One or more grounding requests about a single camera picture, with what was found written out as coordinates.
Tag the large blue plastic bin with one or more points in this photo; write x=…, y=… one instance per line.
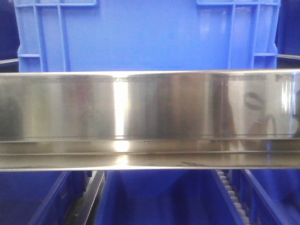
x=120, y=35

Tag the lower middle blue bin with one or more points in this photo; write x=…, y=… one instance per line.
x=165, y=197

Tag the white roller track strip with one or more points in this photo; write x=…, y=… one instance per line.
x=233, y=196

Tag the lower right blue bin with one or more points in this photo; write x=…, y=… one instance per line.
x=268, y=196

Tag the lower left blue bin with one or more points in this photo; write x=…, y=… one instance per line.
x=40, y=198

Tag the dark blue bin upper right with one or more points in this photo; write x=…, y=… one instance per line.
x=288, y=28

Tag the dark blue bin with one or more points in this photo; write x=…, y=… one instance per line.
x=9, y=38
x=288, y=28

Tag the dark blue bin upper left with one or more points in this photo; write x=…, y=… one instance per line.
x=9, y=38

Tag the stainless steel shelf front rail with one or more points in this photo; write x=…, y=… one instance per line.
x=125, y=120

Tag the metal lane divider rail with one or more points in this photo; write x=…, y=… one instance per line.
x=84, y=209

